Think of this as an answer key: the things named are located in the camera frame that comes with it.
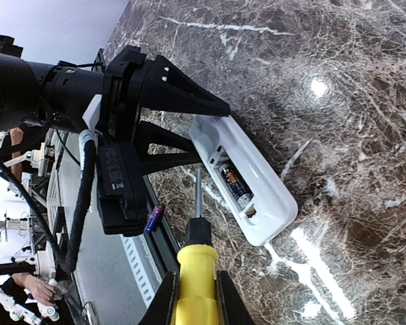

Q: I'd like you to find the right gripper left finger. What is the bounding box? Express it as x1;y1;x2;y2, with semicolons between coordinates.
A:
138;272;179;325

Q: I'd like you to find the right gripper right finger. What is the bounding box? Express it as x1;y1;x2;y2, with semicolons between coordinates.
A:
216;271;254;325

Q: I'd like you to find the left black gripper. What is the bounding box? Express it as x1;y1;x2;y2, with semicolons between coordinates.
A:
99;45;231;175

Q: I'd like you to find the yellow handled screwdriver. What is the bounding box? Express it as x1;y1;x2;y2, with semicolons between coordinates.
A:
175;169;219;324

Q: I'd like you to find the blue battery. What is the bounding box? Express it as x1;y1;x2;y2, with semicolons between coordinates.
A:
145;204;164;233

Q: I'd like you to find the white remote control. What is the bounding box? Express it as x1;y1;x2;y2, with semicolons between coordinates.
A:
189;115;298;246

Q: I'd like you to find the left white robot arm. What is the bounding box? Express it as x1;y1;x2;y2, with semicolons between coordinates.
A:
0;35;231;175

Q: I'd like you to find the white slotted cable duct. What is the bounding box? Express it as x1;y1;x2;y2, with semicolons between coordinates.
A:
121;236;155;308

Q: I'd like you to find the black front table rail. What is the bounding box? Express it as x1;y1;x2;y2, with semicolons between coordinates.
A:
141;175;187;292

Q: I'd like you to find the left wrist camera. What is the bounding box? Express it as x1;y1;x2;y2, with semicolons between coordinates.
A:
97;142;148;237

